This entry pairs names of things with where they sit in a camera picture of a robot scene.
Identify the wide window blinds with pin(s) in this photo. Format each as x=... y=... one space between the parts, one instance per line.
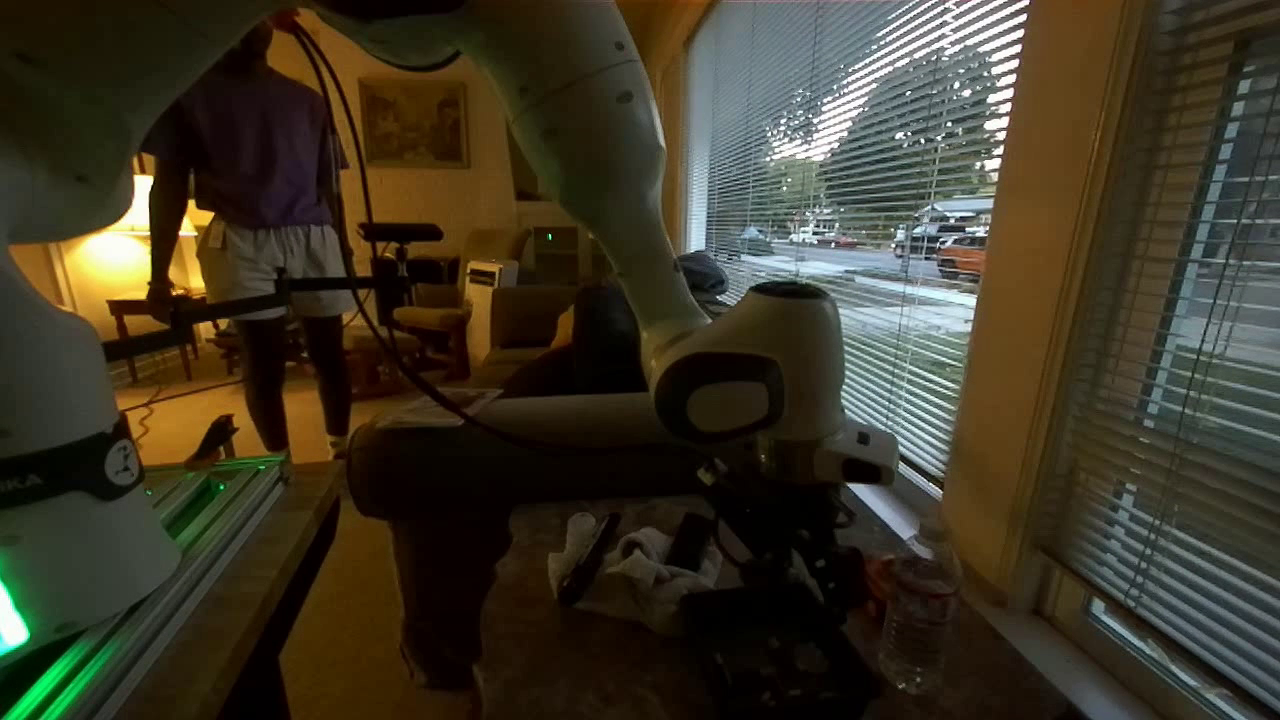
x=866 y=200

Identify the black box tray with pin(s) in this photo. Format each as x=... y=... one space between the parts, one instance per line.
x=775 y=662

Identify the narrow window blinds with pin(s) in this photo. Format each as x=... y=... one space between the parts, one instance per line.
x=1172 y=373

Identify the clear plastic water bottle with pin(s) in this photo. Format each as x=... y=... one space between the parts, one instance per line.
x=916 y=623

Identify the grey brown sofa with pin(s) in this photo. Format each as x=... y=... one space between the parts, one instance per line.
x=604 y=343

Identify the framed wall picture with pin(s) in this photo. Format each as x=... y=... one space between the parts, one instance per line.
x=412 y=123

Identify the person in white shorts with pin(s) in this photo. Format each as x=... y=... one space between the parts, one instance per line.
x=260 y=163

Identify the crumpled white paper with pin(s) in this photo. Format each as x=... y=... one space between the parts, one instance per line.
x=643 y=574

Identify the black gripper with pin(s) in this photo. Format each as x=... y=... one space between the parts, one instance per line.
x=780 y=513

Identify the black camera stand bar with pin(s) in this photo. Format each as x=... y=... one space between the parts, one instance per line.
x=389 y=272

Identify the glowing table lamp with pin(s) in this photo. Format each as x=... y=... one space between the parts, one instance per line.
x=122 y=245

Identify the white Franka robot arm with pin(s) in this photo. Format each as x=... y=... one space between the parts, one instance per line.
x=574 y=104

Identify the green lit mounting plate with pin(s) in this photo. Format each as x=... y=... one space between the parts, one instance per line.
x=175 y=533

